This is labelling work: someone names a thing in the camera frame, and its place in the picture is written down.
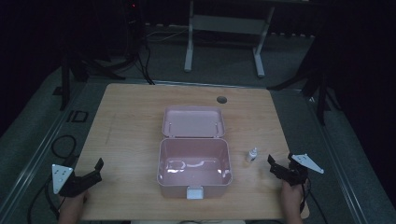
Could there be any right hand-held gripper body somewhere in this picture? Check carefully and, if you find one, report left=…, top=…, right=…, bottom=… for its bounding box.
left=279, top=152, right=325, bottom=188

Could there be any dark equipment rack with cables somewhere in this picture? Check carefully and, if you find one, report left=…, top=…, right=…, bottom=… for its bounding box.
left=120, top=0, right=156, bottom=86

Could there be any small white bottle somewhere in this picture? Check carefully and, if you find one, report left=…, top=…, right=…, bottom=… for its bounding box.
left=245, top=147, right=259, bottom=163

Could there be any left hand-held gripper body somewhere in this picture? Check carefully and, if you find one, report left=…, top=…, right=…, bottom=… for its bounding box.
left=51, top=163, right=95, bottom=198

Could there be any black square floor bracket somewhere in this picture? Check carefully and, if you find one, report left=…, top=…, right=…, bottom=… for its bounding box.
left=65, top=109, right=90, bottom=123

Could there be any person's left hand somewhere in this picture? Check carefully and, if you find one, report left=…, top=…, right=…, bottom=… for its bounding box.
left=58, top=189, right=91, bottom=217

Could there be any person's right hand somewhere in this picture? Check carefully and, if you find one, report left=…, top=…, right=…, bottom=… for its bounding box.
left=280, top=180, right=305, bottom=213

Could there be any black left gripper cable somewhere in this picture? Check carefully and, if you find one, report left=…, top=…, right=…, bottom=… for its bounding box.
left=26, top=174, right=64, bottom=224

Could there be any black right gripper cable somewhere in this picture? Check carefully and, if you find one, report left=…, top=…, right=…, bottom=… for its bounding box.
left=299, top=175, right=330, bottom=224

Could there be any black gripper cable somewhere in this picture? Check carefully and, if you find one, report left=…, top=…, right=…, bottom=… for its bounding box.
left=26, top=174, right=64, bottom=224
left=299, top=175, right=330, bottom=224

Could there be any black tripod stand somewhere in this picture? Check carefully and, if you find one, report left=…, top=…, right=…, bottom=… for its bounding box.
left=266, top=46, right=335, bottom=127
left=52, top=46, right=127, bottom=112

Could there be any black looped floor cable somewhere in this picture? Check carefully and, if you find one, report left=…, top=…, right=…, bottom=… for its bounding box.
left=50, top=133, right=78, bottom=161

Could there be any white metal desk frame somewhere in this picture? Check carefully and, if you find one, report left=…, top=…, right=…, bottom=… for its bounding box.
left=183, top=0, right=276, bottom=78

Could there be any pink plastic storage box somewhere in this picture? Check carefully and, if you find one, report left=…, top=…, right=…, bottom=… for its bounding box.
left=156, top=105, right=233, bottom=201

